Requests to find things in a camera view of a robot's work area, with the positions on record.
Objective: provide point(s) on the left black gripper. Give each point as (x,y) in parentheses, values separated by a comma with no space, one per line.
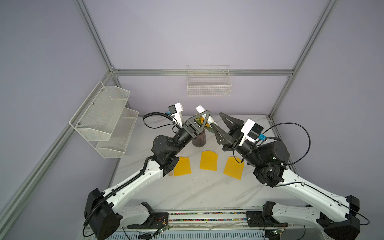
(190,130)

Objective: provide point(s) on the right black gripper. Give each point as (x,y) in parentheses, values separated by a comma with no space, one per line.
(231,142)

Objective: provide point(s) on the yellow envelope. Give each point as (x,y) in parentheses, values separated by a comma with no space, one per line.
(183,167)
(234,168)
(209,161)

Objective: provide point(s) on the white glue stick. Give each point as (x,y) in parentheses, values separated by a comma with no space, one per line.
(209,118)

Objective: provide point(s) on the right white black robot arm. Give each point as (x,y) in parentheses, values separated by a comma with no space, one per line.
(335,215)

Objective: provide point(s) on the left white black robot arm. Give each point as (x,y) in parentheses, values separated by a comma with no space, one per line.
(102,212)

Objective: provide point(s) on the sunflower bouquet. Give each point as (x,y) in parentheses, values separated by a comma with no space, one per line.
(207,126)

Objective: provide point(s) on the brown ribbed vase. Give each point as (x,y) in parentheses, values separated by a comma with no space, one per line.
(200,140)

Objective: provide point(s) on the white two-tier mesh shelf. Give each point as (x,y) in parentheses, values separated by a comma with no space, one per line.
(105,121)

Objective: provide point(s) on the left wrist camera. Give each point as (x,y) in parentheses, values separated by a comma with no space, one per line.
(176,112)

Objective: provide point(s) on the white wire wall basket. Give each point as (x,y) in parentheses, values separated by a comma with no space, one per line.
(208,81)

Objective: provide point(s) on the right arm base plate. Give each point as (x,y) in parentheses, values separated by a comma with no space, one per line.
(255,219)

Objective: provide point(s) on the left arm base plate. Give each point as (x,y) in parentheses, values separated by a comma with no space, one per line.
(154,221)

